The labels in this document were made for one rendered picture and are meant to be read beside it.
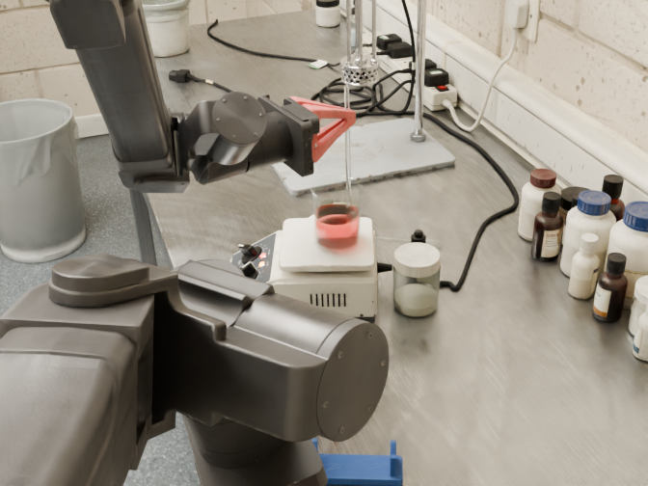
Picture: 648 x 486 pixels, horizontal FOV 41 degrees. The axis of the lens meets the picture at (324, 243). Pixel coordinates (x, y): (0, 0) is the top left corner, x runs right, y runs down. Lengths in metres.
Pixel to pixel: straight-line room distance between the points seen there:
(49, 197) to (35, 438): 2.38
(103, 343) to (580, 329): 0.85
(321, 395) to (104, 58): 0.38
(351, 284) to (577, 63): 0.58
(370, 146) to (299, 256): 0.50
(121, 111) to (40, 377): 0.47
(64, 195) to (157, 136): 1.87
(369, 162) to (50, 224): 1.44
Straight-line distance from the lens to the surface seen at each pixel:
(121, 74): 0.71
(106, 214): 2.98
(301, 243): 1.10
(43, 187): 2.65
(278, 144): 0.95
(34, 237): 2.73
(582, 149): 1.39
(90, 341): 0.35
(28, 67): 3.48
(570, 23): 1.45
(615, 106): 1.37
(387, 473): 0.90
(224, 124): 0.86
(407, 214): 1.34
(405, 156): 1.50
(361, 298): 1.08
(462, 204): 1.37
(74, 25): 0.58
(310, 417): 0.38
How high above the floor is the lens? 1.42
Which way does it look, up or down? 32 degrees down
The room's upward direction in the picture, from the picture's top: 2 degrees counter-clockwise
